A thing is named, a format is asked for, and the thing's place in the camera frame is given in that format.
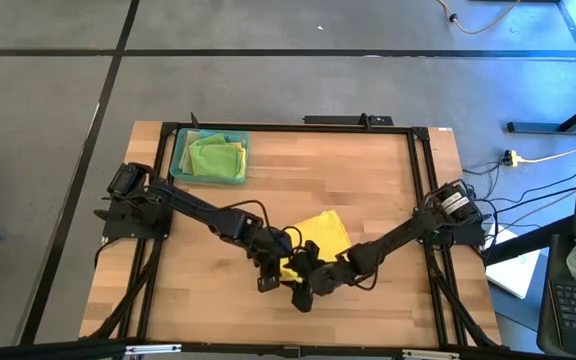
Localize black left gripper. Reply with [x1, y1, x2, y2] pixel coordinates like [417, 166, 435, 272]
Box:
[255, 238, 321, 277]

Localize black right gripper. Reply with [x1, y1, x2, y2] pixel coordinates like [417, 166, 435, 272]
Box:
[299, 258, 355, 297]

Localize green microfiber towel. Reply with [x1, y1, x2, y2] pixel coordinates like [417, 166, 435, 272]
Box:
[189, 133, 242, 179]

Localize translucent teal plastic bin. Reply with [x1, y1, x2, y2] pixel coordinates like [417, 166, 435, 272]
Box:
[169, 127, 252, 186]

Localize yellow power plug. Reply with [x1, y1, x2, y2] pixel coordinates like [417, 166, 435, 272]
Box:
[501, 148, 522, 169]

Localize black desk leg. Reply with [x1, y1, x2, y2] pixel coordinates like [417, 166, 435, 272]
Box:
[506, 92, 576, 135]

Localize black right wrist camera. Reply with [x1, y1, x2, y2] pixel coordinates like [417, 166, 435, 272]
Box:
[291, 284, 315, 314]

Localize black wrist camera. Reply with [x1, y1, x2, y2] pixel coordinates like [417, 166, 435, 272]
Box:
[257, 273, 281, 293]
[291, 284, 315, 314]

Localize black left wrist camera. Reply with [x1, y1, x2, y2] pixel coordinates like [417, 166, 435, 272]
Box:
[257, 273, 281, 293]

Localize black right camera cable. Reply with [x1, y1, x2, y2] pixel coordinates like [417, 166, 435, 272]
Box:
[352, 259, 382, 293]

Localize black camera cable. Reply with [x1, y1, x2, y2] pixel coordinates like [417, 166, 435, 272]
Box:
[217, 198, 305, 251]
[352, 259, 382, 293]

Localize black left camera cable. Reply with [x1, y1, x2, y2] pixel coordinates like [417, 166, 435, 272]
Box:
[217, 198, 305, 251]

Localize black aluminium table frame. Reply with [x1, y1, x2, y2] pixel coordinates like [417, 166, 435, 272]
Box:
[85, 121, 507, 351]

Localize silver metal bracket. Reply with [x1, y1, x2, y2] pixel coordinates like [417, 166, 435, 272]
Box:
[401, 348, 460, 360]
[123, 343, 183, 357]

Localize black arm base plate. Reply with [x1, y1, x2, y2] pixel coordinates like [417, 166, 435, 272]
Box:
[413, 204, 493, 247]
[92, 199, 175, 240]

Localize black floor cable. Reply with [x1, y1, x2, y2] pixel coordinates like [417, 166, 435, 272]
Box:
[487, 172, 576, 205]

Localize white cable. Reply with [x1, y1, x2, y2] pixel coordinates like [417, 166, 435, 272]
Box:
[517, 146, 576, 165]

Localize thin yellow cable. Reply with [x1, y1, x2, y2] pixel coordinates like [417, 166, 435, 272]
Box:
[436, 0, 522, 36]

